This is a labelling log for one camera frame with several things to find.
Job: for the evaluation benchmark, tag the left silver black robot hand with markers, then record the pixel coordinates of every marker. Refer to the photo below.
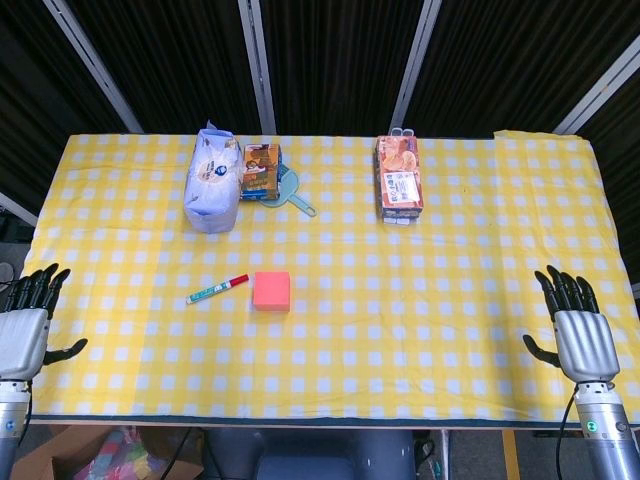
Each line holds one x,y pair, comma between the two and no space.
22,335

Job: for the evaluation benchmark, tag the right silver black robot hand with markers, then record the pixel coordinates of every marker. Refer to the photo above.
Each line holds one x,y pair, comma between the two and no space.
585,345

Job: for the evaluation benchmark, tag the green marker red cap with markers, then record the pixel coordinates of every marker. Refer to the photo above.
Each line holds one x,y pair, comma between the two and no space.
215,290

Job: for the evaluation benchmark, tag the orange cube block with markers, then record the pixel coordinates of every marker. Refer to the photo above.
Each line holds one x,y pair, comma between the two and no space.
272,292

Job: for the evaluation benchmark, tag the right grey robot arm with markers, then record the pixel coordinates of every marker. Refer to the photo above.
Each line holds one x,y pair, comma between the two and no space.
602,435

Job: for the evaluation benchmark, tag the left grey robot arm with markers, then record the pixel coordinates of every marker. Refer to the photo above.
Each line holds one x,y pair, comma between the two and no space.
9,425

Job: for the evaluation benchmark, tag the yellow white checkered tablecloth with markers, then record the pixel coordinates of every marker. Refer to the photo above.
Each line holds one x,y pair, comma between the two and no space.
350,350

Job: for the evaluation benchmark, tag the brown cardboard box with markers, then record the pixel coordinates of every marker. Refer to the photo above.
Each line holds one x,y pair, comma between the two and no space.
50,455

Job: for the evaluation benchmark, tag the colourful patterned bag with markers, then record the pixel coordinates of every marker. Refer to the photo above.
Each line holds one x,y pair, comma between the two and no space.
115,455

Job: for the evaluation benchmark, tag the white blue paper bag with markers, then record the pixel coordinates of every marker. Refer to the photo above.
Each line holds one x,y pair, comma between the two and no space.
212,185

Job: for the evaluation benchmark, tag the orange biscuit box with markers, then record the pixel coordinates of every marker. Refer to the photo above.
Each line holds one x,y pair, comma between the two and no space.
399,175

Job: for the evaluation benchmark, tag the small orange blue carton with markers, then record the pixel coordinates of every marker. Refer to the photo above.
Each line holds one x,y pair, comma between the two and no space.
260,172

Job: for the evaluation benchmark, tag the teal plastic scoop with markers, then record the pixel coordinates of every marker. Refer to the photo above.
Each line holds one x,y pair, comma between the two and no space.
289,192

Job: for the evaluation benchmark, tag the white aluminium frame beam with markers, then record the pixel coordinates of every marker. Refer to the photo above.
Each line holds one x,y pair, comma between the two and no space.
15,206

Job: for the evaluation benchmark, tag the white aluminium frame post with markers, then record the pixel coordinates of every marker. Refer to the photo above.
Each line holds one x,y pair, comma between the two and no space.
412,70
595,92
90,60
257,75

